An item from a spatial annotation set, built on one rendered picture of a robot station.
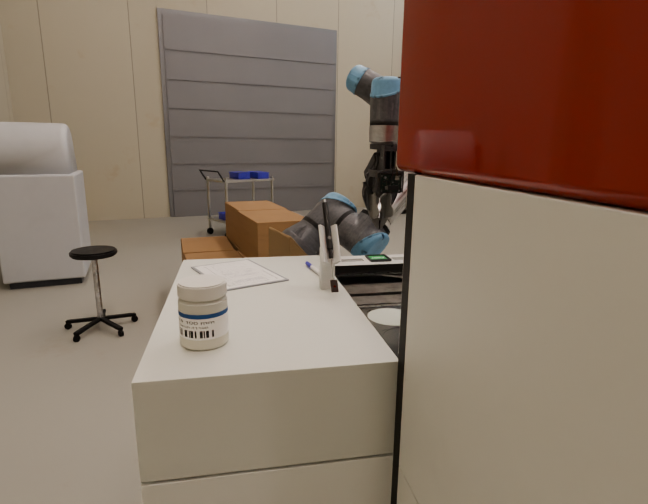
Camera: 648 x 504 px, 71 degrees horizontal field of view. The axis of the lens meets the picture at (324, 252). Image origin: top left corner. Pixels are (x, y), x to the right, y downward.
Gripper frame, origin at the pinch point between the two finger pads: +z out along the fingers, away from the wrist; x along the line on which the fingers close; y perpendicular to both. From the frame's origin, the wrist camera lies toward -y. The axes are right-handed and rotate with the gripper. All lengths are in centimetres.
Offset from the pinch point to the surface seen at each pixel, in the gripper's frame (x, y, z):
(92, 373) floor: -114, -142, 106
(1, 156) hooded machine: -215, -319, -7
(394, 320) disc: -5.3, 27.6, 15.7
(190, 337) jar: -44, 49, 7
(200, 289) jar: -43, 49, 0
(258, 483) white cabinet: -36, 57, 26
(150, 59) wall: -144, -709, -148
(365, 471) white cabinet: -20, 57, 26
